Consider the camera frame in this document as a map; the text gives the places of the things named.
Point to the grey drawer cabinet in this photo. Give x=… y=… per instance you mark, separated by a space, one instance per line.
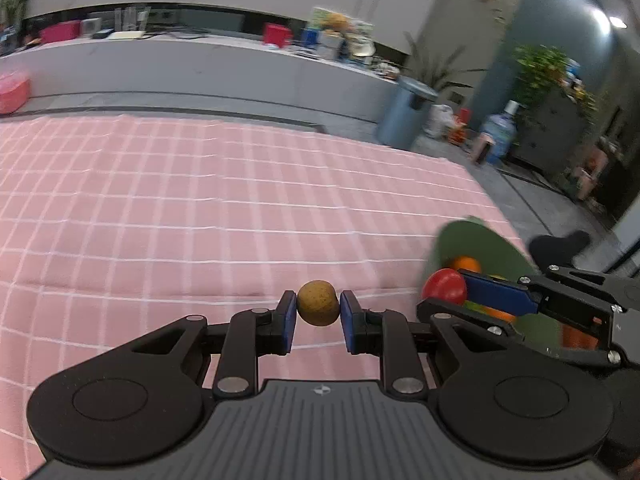
x=549 y=133

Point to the black sock foot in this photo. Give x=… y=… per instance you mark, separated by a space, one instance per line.
x=548 y=250

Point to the kiwi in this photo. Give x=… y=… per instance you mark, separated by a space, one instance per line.
x=317 y=303

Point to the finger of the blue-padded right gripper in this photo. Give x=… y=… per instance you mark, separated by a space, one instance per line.
x=391 y=338

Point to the red tomato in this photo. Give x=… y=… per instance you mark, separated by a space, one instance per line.
x=446 y=285

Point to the pink box on shelf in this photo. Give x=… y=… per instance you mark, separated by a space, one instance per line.
x=63 y=31

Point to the potted plant left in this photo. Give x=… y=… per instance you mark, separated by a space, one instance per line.
x=15 y=2

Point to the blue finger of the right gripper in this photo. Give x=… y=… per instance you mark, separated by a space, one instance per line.
x=502 y=295

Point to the white plastic bag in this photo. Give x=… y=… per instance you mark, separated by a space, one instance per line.
x=440 y=120

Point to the teddy bear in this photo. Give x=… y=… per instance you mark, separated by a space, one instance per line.
x=337 y=22

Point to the red box on shelf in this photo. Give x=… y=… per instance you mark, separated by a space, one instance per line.
x=277 y=35

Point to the blue-grey trash bin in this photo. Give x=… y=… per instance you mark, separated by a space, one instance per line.
x=405 y=116

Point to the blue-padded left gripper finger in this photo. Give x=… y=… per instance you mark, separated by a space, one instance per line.
x=249 y=335

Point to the potted plant behind bin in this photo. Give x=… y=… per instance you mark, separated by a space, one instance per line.
x=437 y=72

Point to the pink storage box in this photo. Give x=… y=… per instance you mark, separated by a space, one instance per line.
x=14 y=91

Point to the small pink heater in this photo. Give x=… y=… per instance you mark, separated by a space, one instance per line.
x=481 y=148

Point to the white wifi router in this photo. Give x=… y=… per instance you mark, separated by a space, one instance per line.
x=130 y=23

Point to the blue water jug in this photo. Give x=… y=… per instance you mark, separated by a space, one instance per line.
x=502 y=130

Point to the pink checkered cloth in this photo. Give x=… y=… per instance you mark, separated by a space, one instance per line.
x=112 y=226

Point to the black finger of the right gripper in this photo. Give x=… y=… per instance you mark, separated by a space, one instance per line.
x=431 y=308

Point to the orange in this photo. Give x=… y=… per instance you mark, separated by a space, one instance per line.
x=505 y=316
x=466 y=263
x=574 y=338

